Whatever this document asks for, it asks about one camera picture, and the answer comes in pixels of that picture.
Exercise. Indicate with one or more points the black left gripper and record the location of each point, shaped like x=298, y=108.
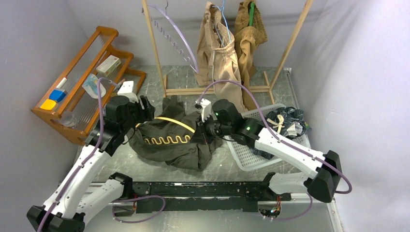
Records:
x=147, y=113

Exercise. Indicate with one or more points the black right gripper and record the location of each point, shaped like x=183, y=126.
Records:
x=201, y=134

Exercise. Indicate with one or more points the wooden hanger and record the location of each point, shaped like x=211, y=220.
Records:
x=165, y=131

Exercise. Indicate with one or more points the olive green shorts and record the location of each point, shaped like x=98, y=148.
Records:
x=190, y=156

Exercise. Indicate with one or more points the dark shark print shorts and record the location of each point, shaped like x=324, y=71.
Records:
x=287, y=121

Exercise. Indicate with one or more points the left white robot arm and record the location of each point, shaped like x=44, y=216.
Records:
x=101, y=144

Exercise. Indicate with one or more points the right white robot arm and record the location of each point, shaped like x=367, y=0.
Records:
x=320, y=173

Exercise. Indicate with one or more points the beige shorts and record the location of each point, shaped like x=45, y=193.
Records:
x=217, y=58

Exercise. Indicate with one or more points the tan brown shorts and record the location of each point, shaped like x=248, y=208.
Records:
x=249, y=33

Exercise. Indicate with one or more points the green hanger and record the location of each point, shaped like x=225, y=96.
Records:
x=251, y=13

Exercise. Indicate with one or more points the white red box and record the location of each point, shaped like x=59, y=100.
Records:
x=108, y=65

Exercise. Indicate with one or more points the white blue packaged item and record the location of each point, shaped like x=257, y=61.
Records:
x=90, y=86

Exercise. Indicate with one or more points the orange wooden shelf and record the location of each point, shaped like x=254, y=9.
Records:
x=70, y=106

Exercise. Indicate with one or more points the clear plastic cup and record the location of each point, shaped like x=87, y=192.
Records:
x=68, y=119

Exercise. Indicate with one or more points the wooden clothes rack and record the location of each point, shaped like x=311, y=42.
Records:
x=192, y=60

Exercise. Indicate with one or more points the white tube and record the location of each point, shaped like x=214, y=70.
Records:
x=61, y=83

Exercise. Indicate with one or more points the blue sponge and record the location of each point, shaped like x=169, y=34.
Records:
x=57, y=94

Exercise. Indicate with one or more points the yellow sponge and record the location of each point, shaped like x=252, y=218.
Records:
x=49, y=105

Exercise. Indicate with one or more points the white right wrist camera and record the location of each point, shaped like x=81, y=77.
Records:
x=205, y=107

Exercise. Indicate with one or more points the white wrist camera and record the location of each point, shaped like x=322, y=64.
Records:
x=128, y=89
x=205, y=107

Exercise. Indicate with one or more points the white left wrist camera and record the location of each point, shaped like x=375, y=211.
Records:
x=128, y=89

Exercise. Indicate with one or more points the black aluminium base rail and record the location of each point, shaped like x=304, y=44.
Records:
x=161, y=196

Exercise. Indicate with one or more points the blue wire hanger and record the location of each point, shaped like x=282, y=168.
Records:
x=224, y=19

